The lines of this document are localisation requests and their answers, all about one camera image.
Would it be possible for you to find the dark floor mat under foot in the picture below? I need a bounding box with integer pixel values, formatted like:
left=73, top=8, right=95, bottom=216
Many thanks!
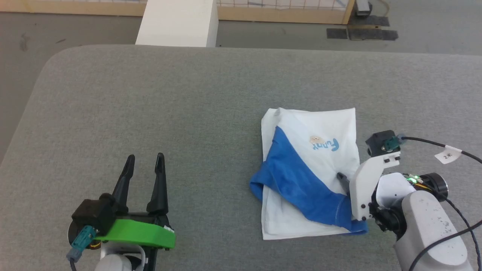
left=348, top=15, right=390, bottom=27

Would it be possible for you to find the long black floor mat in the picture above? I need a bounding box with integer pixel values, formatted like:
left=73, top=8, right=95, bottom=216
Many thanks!
left=347, top=29, right=399, bottom=41

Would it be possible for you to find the lemon print partition screen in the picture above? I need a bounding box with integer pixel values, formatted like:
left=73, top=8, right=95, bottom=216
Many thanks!
left=0, top=0, right=355, bottom=25

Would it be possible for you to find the grey upholstered sofa surface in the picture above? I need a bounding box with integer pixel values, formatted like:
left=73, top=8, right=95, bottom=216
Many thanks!
left=0, top=44, right=482, bottom=271

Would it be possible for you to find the white box pedestal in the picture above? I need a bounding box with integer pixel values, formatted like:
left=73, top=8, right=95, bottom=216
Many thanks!
left=135, top=0, right=219, bottom=48

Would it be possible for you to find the grey metal partition foot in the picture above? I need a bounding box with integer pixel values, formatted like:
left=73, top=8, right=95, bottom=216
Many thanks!
left=355, top=0, right=374, bottom=17

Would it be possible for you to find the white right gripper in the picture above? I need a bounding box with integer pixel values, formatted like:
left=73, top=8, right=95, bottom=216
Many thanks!
left=336, top=151, right=401, bottom=222

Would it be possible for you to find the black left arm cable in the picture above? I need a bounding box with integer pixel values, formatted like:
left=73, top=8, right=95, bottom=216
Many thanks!
left=67, top=225, right=97, bottom=271

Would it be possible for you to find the white cable label tag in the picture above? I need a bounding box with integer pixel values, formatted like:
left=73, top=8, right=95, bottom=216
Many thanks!
left=434, top=146, right=462, bottom=164

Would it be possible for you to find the small black floor mat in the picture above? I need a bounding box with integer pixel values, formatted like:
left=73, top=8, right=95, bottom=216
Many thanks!
left=326, top=28, right=348, bottom=40

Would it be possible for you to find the white and blue shirt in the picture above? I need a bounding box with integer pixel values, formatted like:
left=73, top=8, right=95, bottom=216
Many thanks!
left=250, top=107, right=369, bottom=241

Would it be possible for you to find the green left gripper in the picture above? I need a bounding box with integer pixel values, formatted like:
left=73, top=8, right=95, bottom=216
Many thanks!
left=93, top=152, right=176, bottom=250

